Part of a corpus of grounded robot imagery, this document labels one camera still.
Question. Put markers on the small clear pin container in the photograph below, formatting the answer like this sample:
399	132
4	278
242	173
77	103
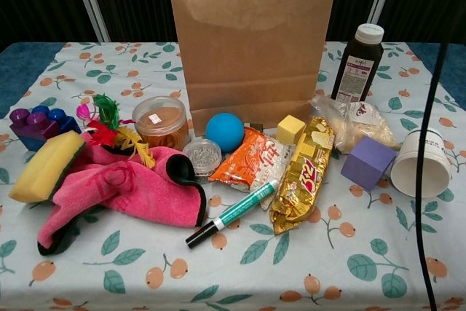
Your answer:
202	158

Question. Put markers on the blue toy brick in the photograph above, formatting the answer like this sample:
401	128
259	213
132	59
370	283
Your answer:
62	118

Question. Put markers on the purple toy brick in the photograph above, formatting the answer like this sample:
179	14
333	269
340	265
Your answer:
36	130

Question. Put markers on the colourful feather shuttlecock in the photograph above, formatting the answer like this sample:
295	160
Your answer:
105	132

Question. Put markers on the blue ball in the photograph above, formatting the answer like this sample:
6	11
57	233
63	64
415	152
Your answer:
224	132

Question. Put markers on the orange snack packet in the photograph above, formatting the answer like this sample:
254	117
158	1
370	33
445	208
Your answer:
247	165

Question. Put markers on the brown paper bag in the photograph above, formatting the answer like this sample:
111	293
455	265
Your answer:
251	52

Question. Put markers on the floral tablecloth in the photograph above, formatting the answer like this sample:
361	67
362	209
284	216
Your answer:
145	282

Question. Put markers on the round white container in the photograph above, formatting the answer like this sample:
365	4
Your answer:
160	121

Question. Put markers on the small dark brown block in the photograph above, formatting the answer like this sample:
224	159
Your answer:
255	126

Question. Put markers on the white paper cup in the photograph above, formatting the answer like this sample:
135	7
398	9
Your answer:
404	176

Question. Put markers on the pink cloth with black edge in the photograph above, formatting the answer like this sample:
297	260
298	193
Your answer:
145	183

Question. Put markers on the dark purple juice bottle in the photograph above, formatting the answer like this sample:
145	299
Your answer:
356	70

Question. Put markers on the yellow sponge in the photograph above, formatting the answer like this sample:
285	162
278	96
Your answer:
40	172

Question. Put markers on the yellow foam cube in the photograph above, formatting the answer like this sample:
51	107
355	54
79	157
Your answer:
289	129

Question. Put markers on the green marker pen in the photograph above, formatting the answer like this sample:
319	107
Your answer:
236	212

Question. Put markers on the clear bag of white snacks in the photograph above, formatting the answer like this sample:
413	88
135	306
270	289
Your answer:
356	125

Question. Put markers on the gold snack packet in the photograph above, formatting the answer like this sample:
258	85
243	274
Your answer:
302	180

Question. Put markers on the purple foam cube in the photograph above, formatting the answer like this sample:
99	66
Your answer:
367	161

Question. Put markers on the blue table cover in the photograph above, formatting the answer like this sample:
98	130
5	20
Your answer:
22	70

